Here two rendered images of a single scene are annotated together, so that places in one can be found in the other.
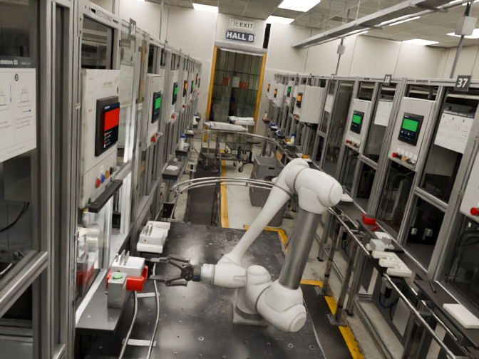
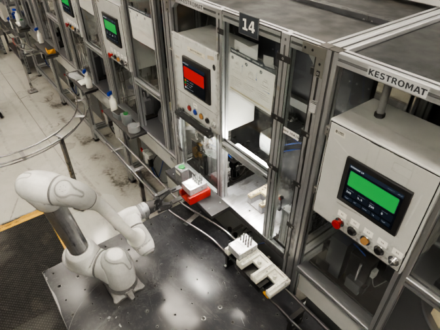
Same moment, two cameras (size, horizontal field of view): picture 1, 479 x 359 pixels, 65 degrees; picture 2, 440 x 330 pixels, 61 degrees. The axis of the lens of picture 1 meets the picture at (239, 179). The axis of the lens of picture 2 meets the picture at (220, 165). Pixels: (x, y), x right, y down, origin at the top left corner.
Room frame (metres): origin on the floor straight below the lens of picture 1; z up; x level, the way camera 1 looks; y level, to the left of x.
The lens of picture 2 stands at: (3.05, -0.34, 2.48)
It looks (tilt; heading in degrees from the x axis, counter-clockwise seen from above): 38 degrees down; 148
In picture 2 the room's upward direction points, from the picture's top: straight up
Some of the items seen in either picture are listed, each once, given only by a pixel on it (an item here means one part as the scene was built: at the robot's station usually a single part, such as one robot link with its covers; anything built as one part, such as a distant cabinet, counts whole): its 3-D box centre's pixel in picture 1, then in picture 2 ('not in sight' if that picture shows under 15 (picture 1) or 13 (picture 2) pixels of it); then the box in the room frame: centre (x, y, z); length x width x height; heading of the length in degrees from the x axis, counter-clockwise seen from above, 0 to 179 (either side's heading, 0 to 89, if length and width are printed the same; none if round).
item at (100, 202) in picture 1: (106, 191); (193, 121); (1.39, 0.51, 1.37); 0.36 x 0.04 x 0.04; 5
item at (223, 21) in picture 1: (240, 30); not in sight; (10.14, 0.51, 2.96); 1.23 x 0.08 x 0.68; 95
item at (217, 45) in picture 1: (234, 97); not in sight; (10.14, 0.45, 1.31); 1.36 x 0.10 x 2.62; 95
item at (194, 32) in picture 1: (136, 70); not in sight; (9.91, 3.02, 1.65); 3.78 x 0.08 x 3.30; 95
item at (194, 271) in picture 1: (191, 272); (154, 205); (1.52, 0.16, 0.99); 0.09 x 0.07 x 0.08; 95
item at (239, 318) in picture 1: (249, 308); (124, 284); (1.73, -0.15, 0.71); 0.22 x 0.18 x 0.06; 5
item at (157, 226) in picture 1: (154, 238); (255, 268); (2.11, 0.47, 0.84); 0.36 x 0.14 x 0.10; 5
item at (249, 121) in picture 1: (240, 137); not in sight; (8.76, 0.12, 0.48); 0.84 x 0.58 x 0.97; 13
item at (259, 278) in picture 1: (254, 288); (116, 266); (1.71, -0.16, 0.85); 0.18 x 0.16 x 0.22; 42
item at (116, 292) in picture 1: (115, 288); (183, 173); (1.34, 0.44, 0.97); 0.08 x 0.08 x 0.12; 5
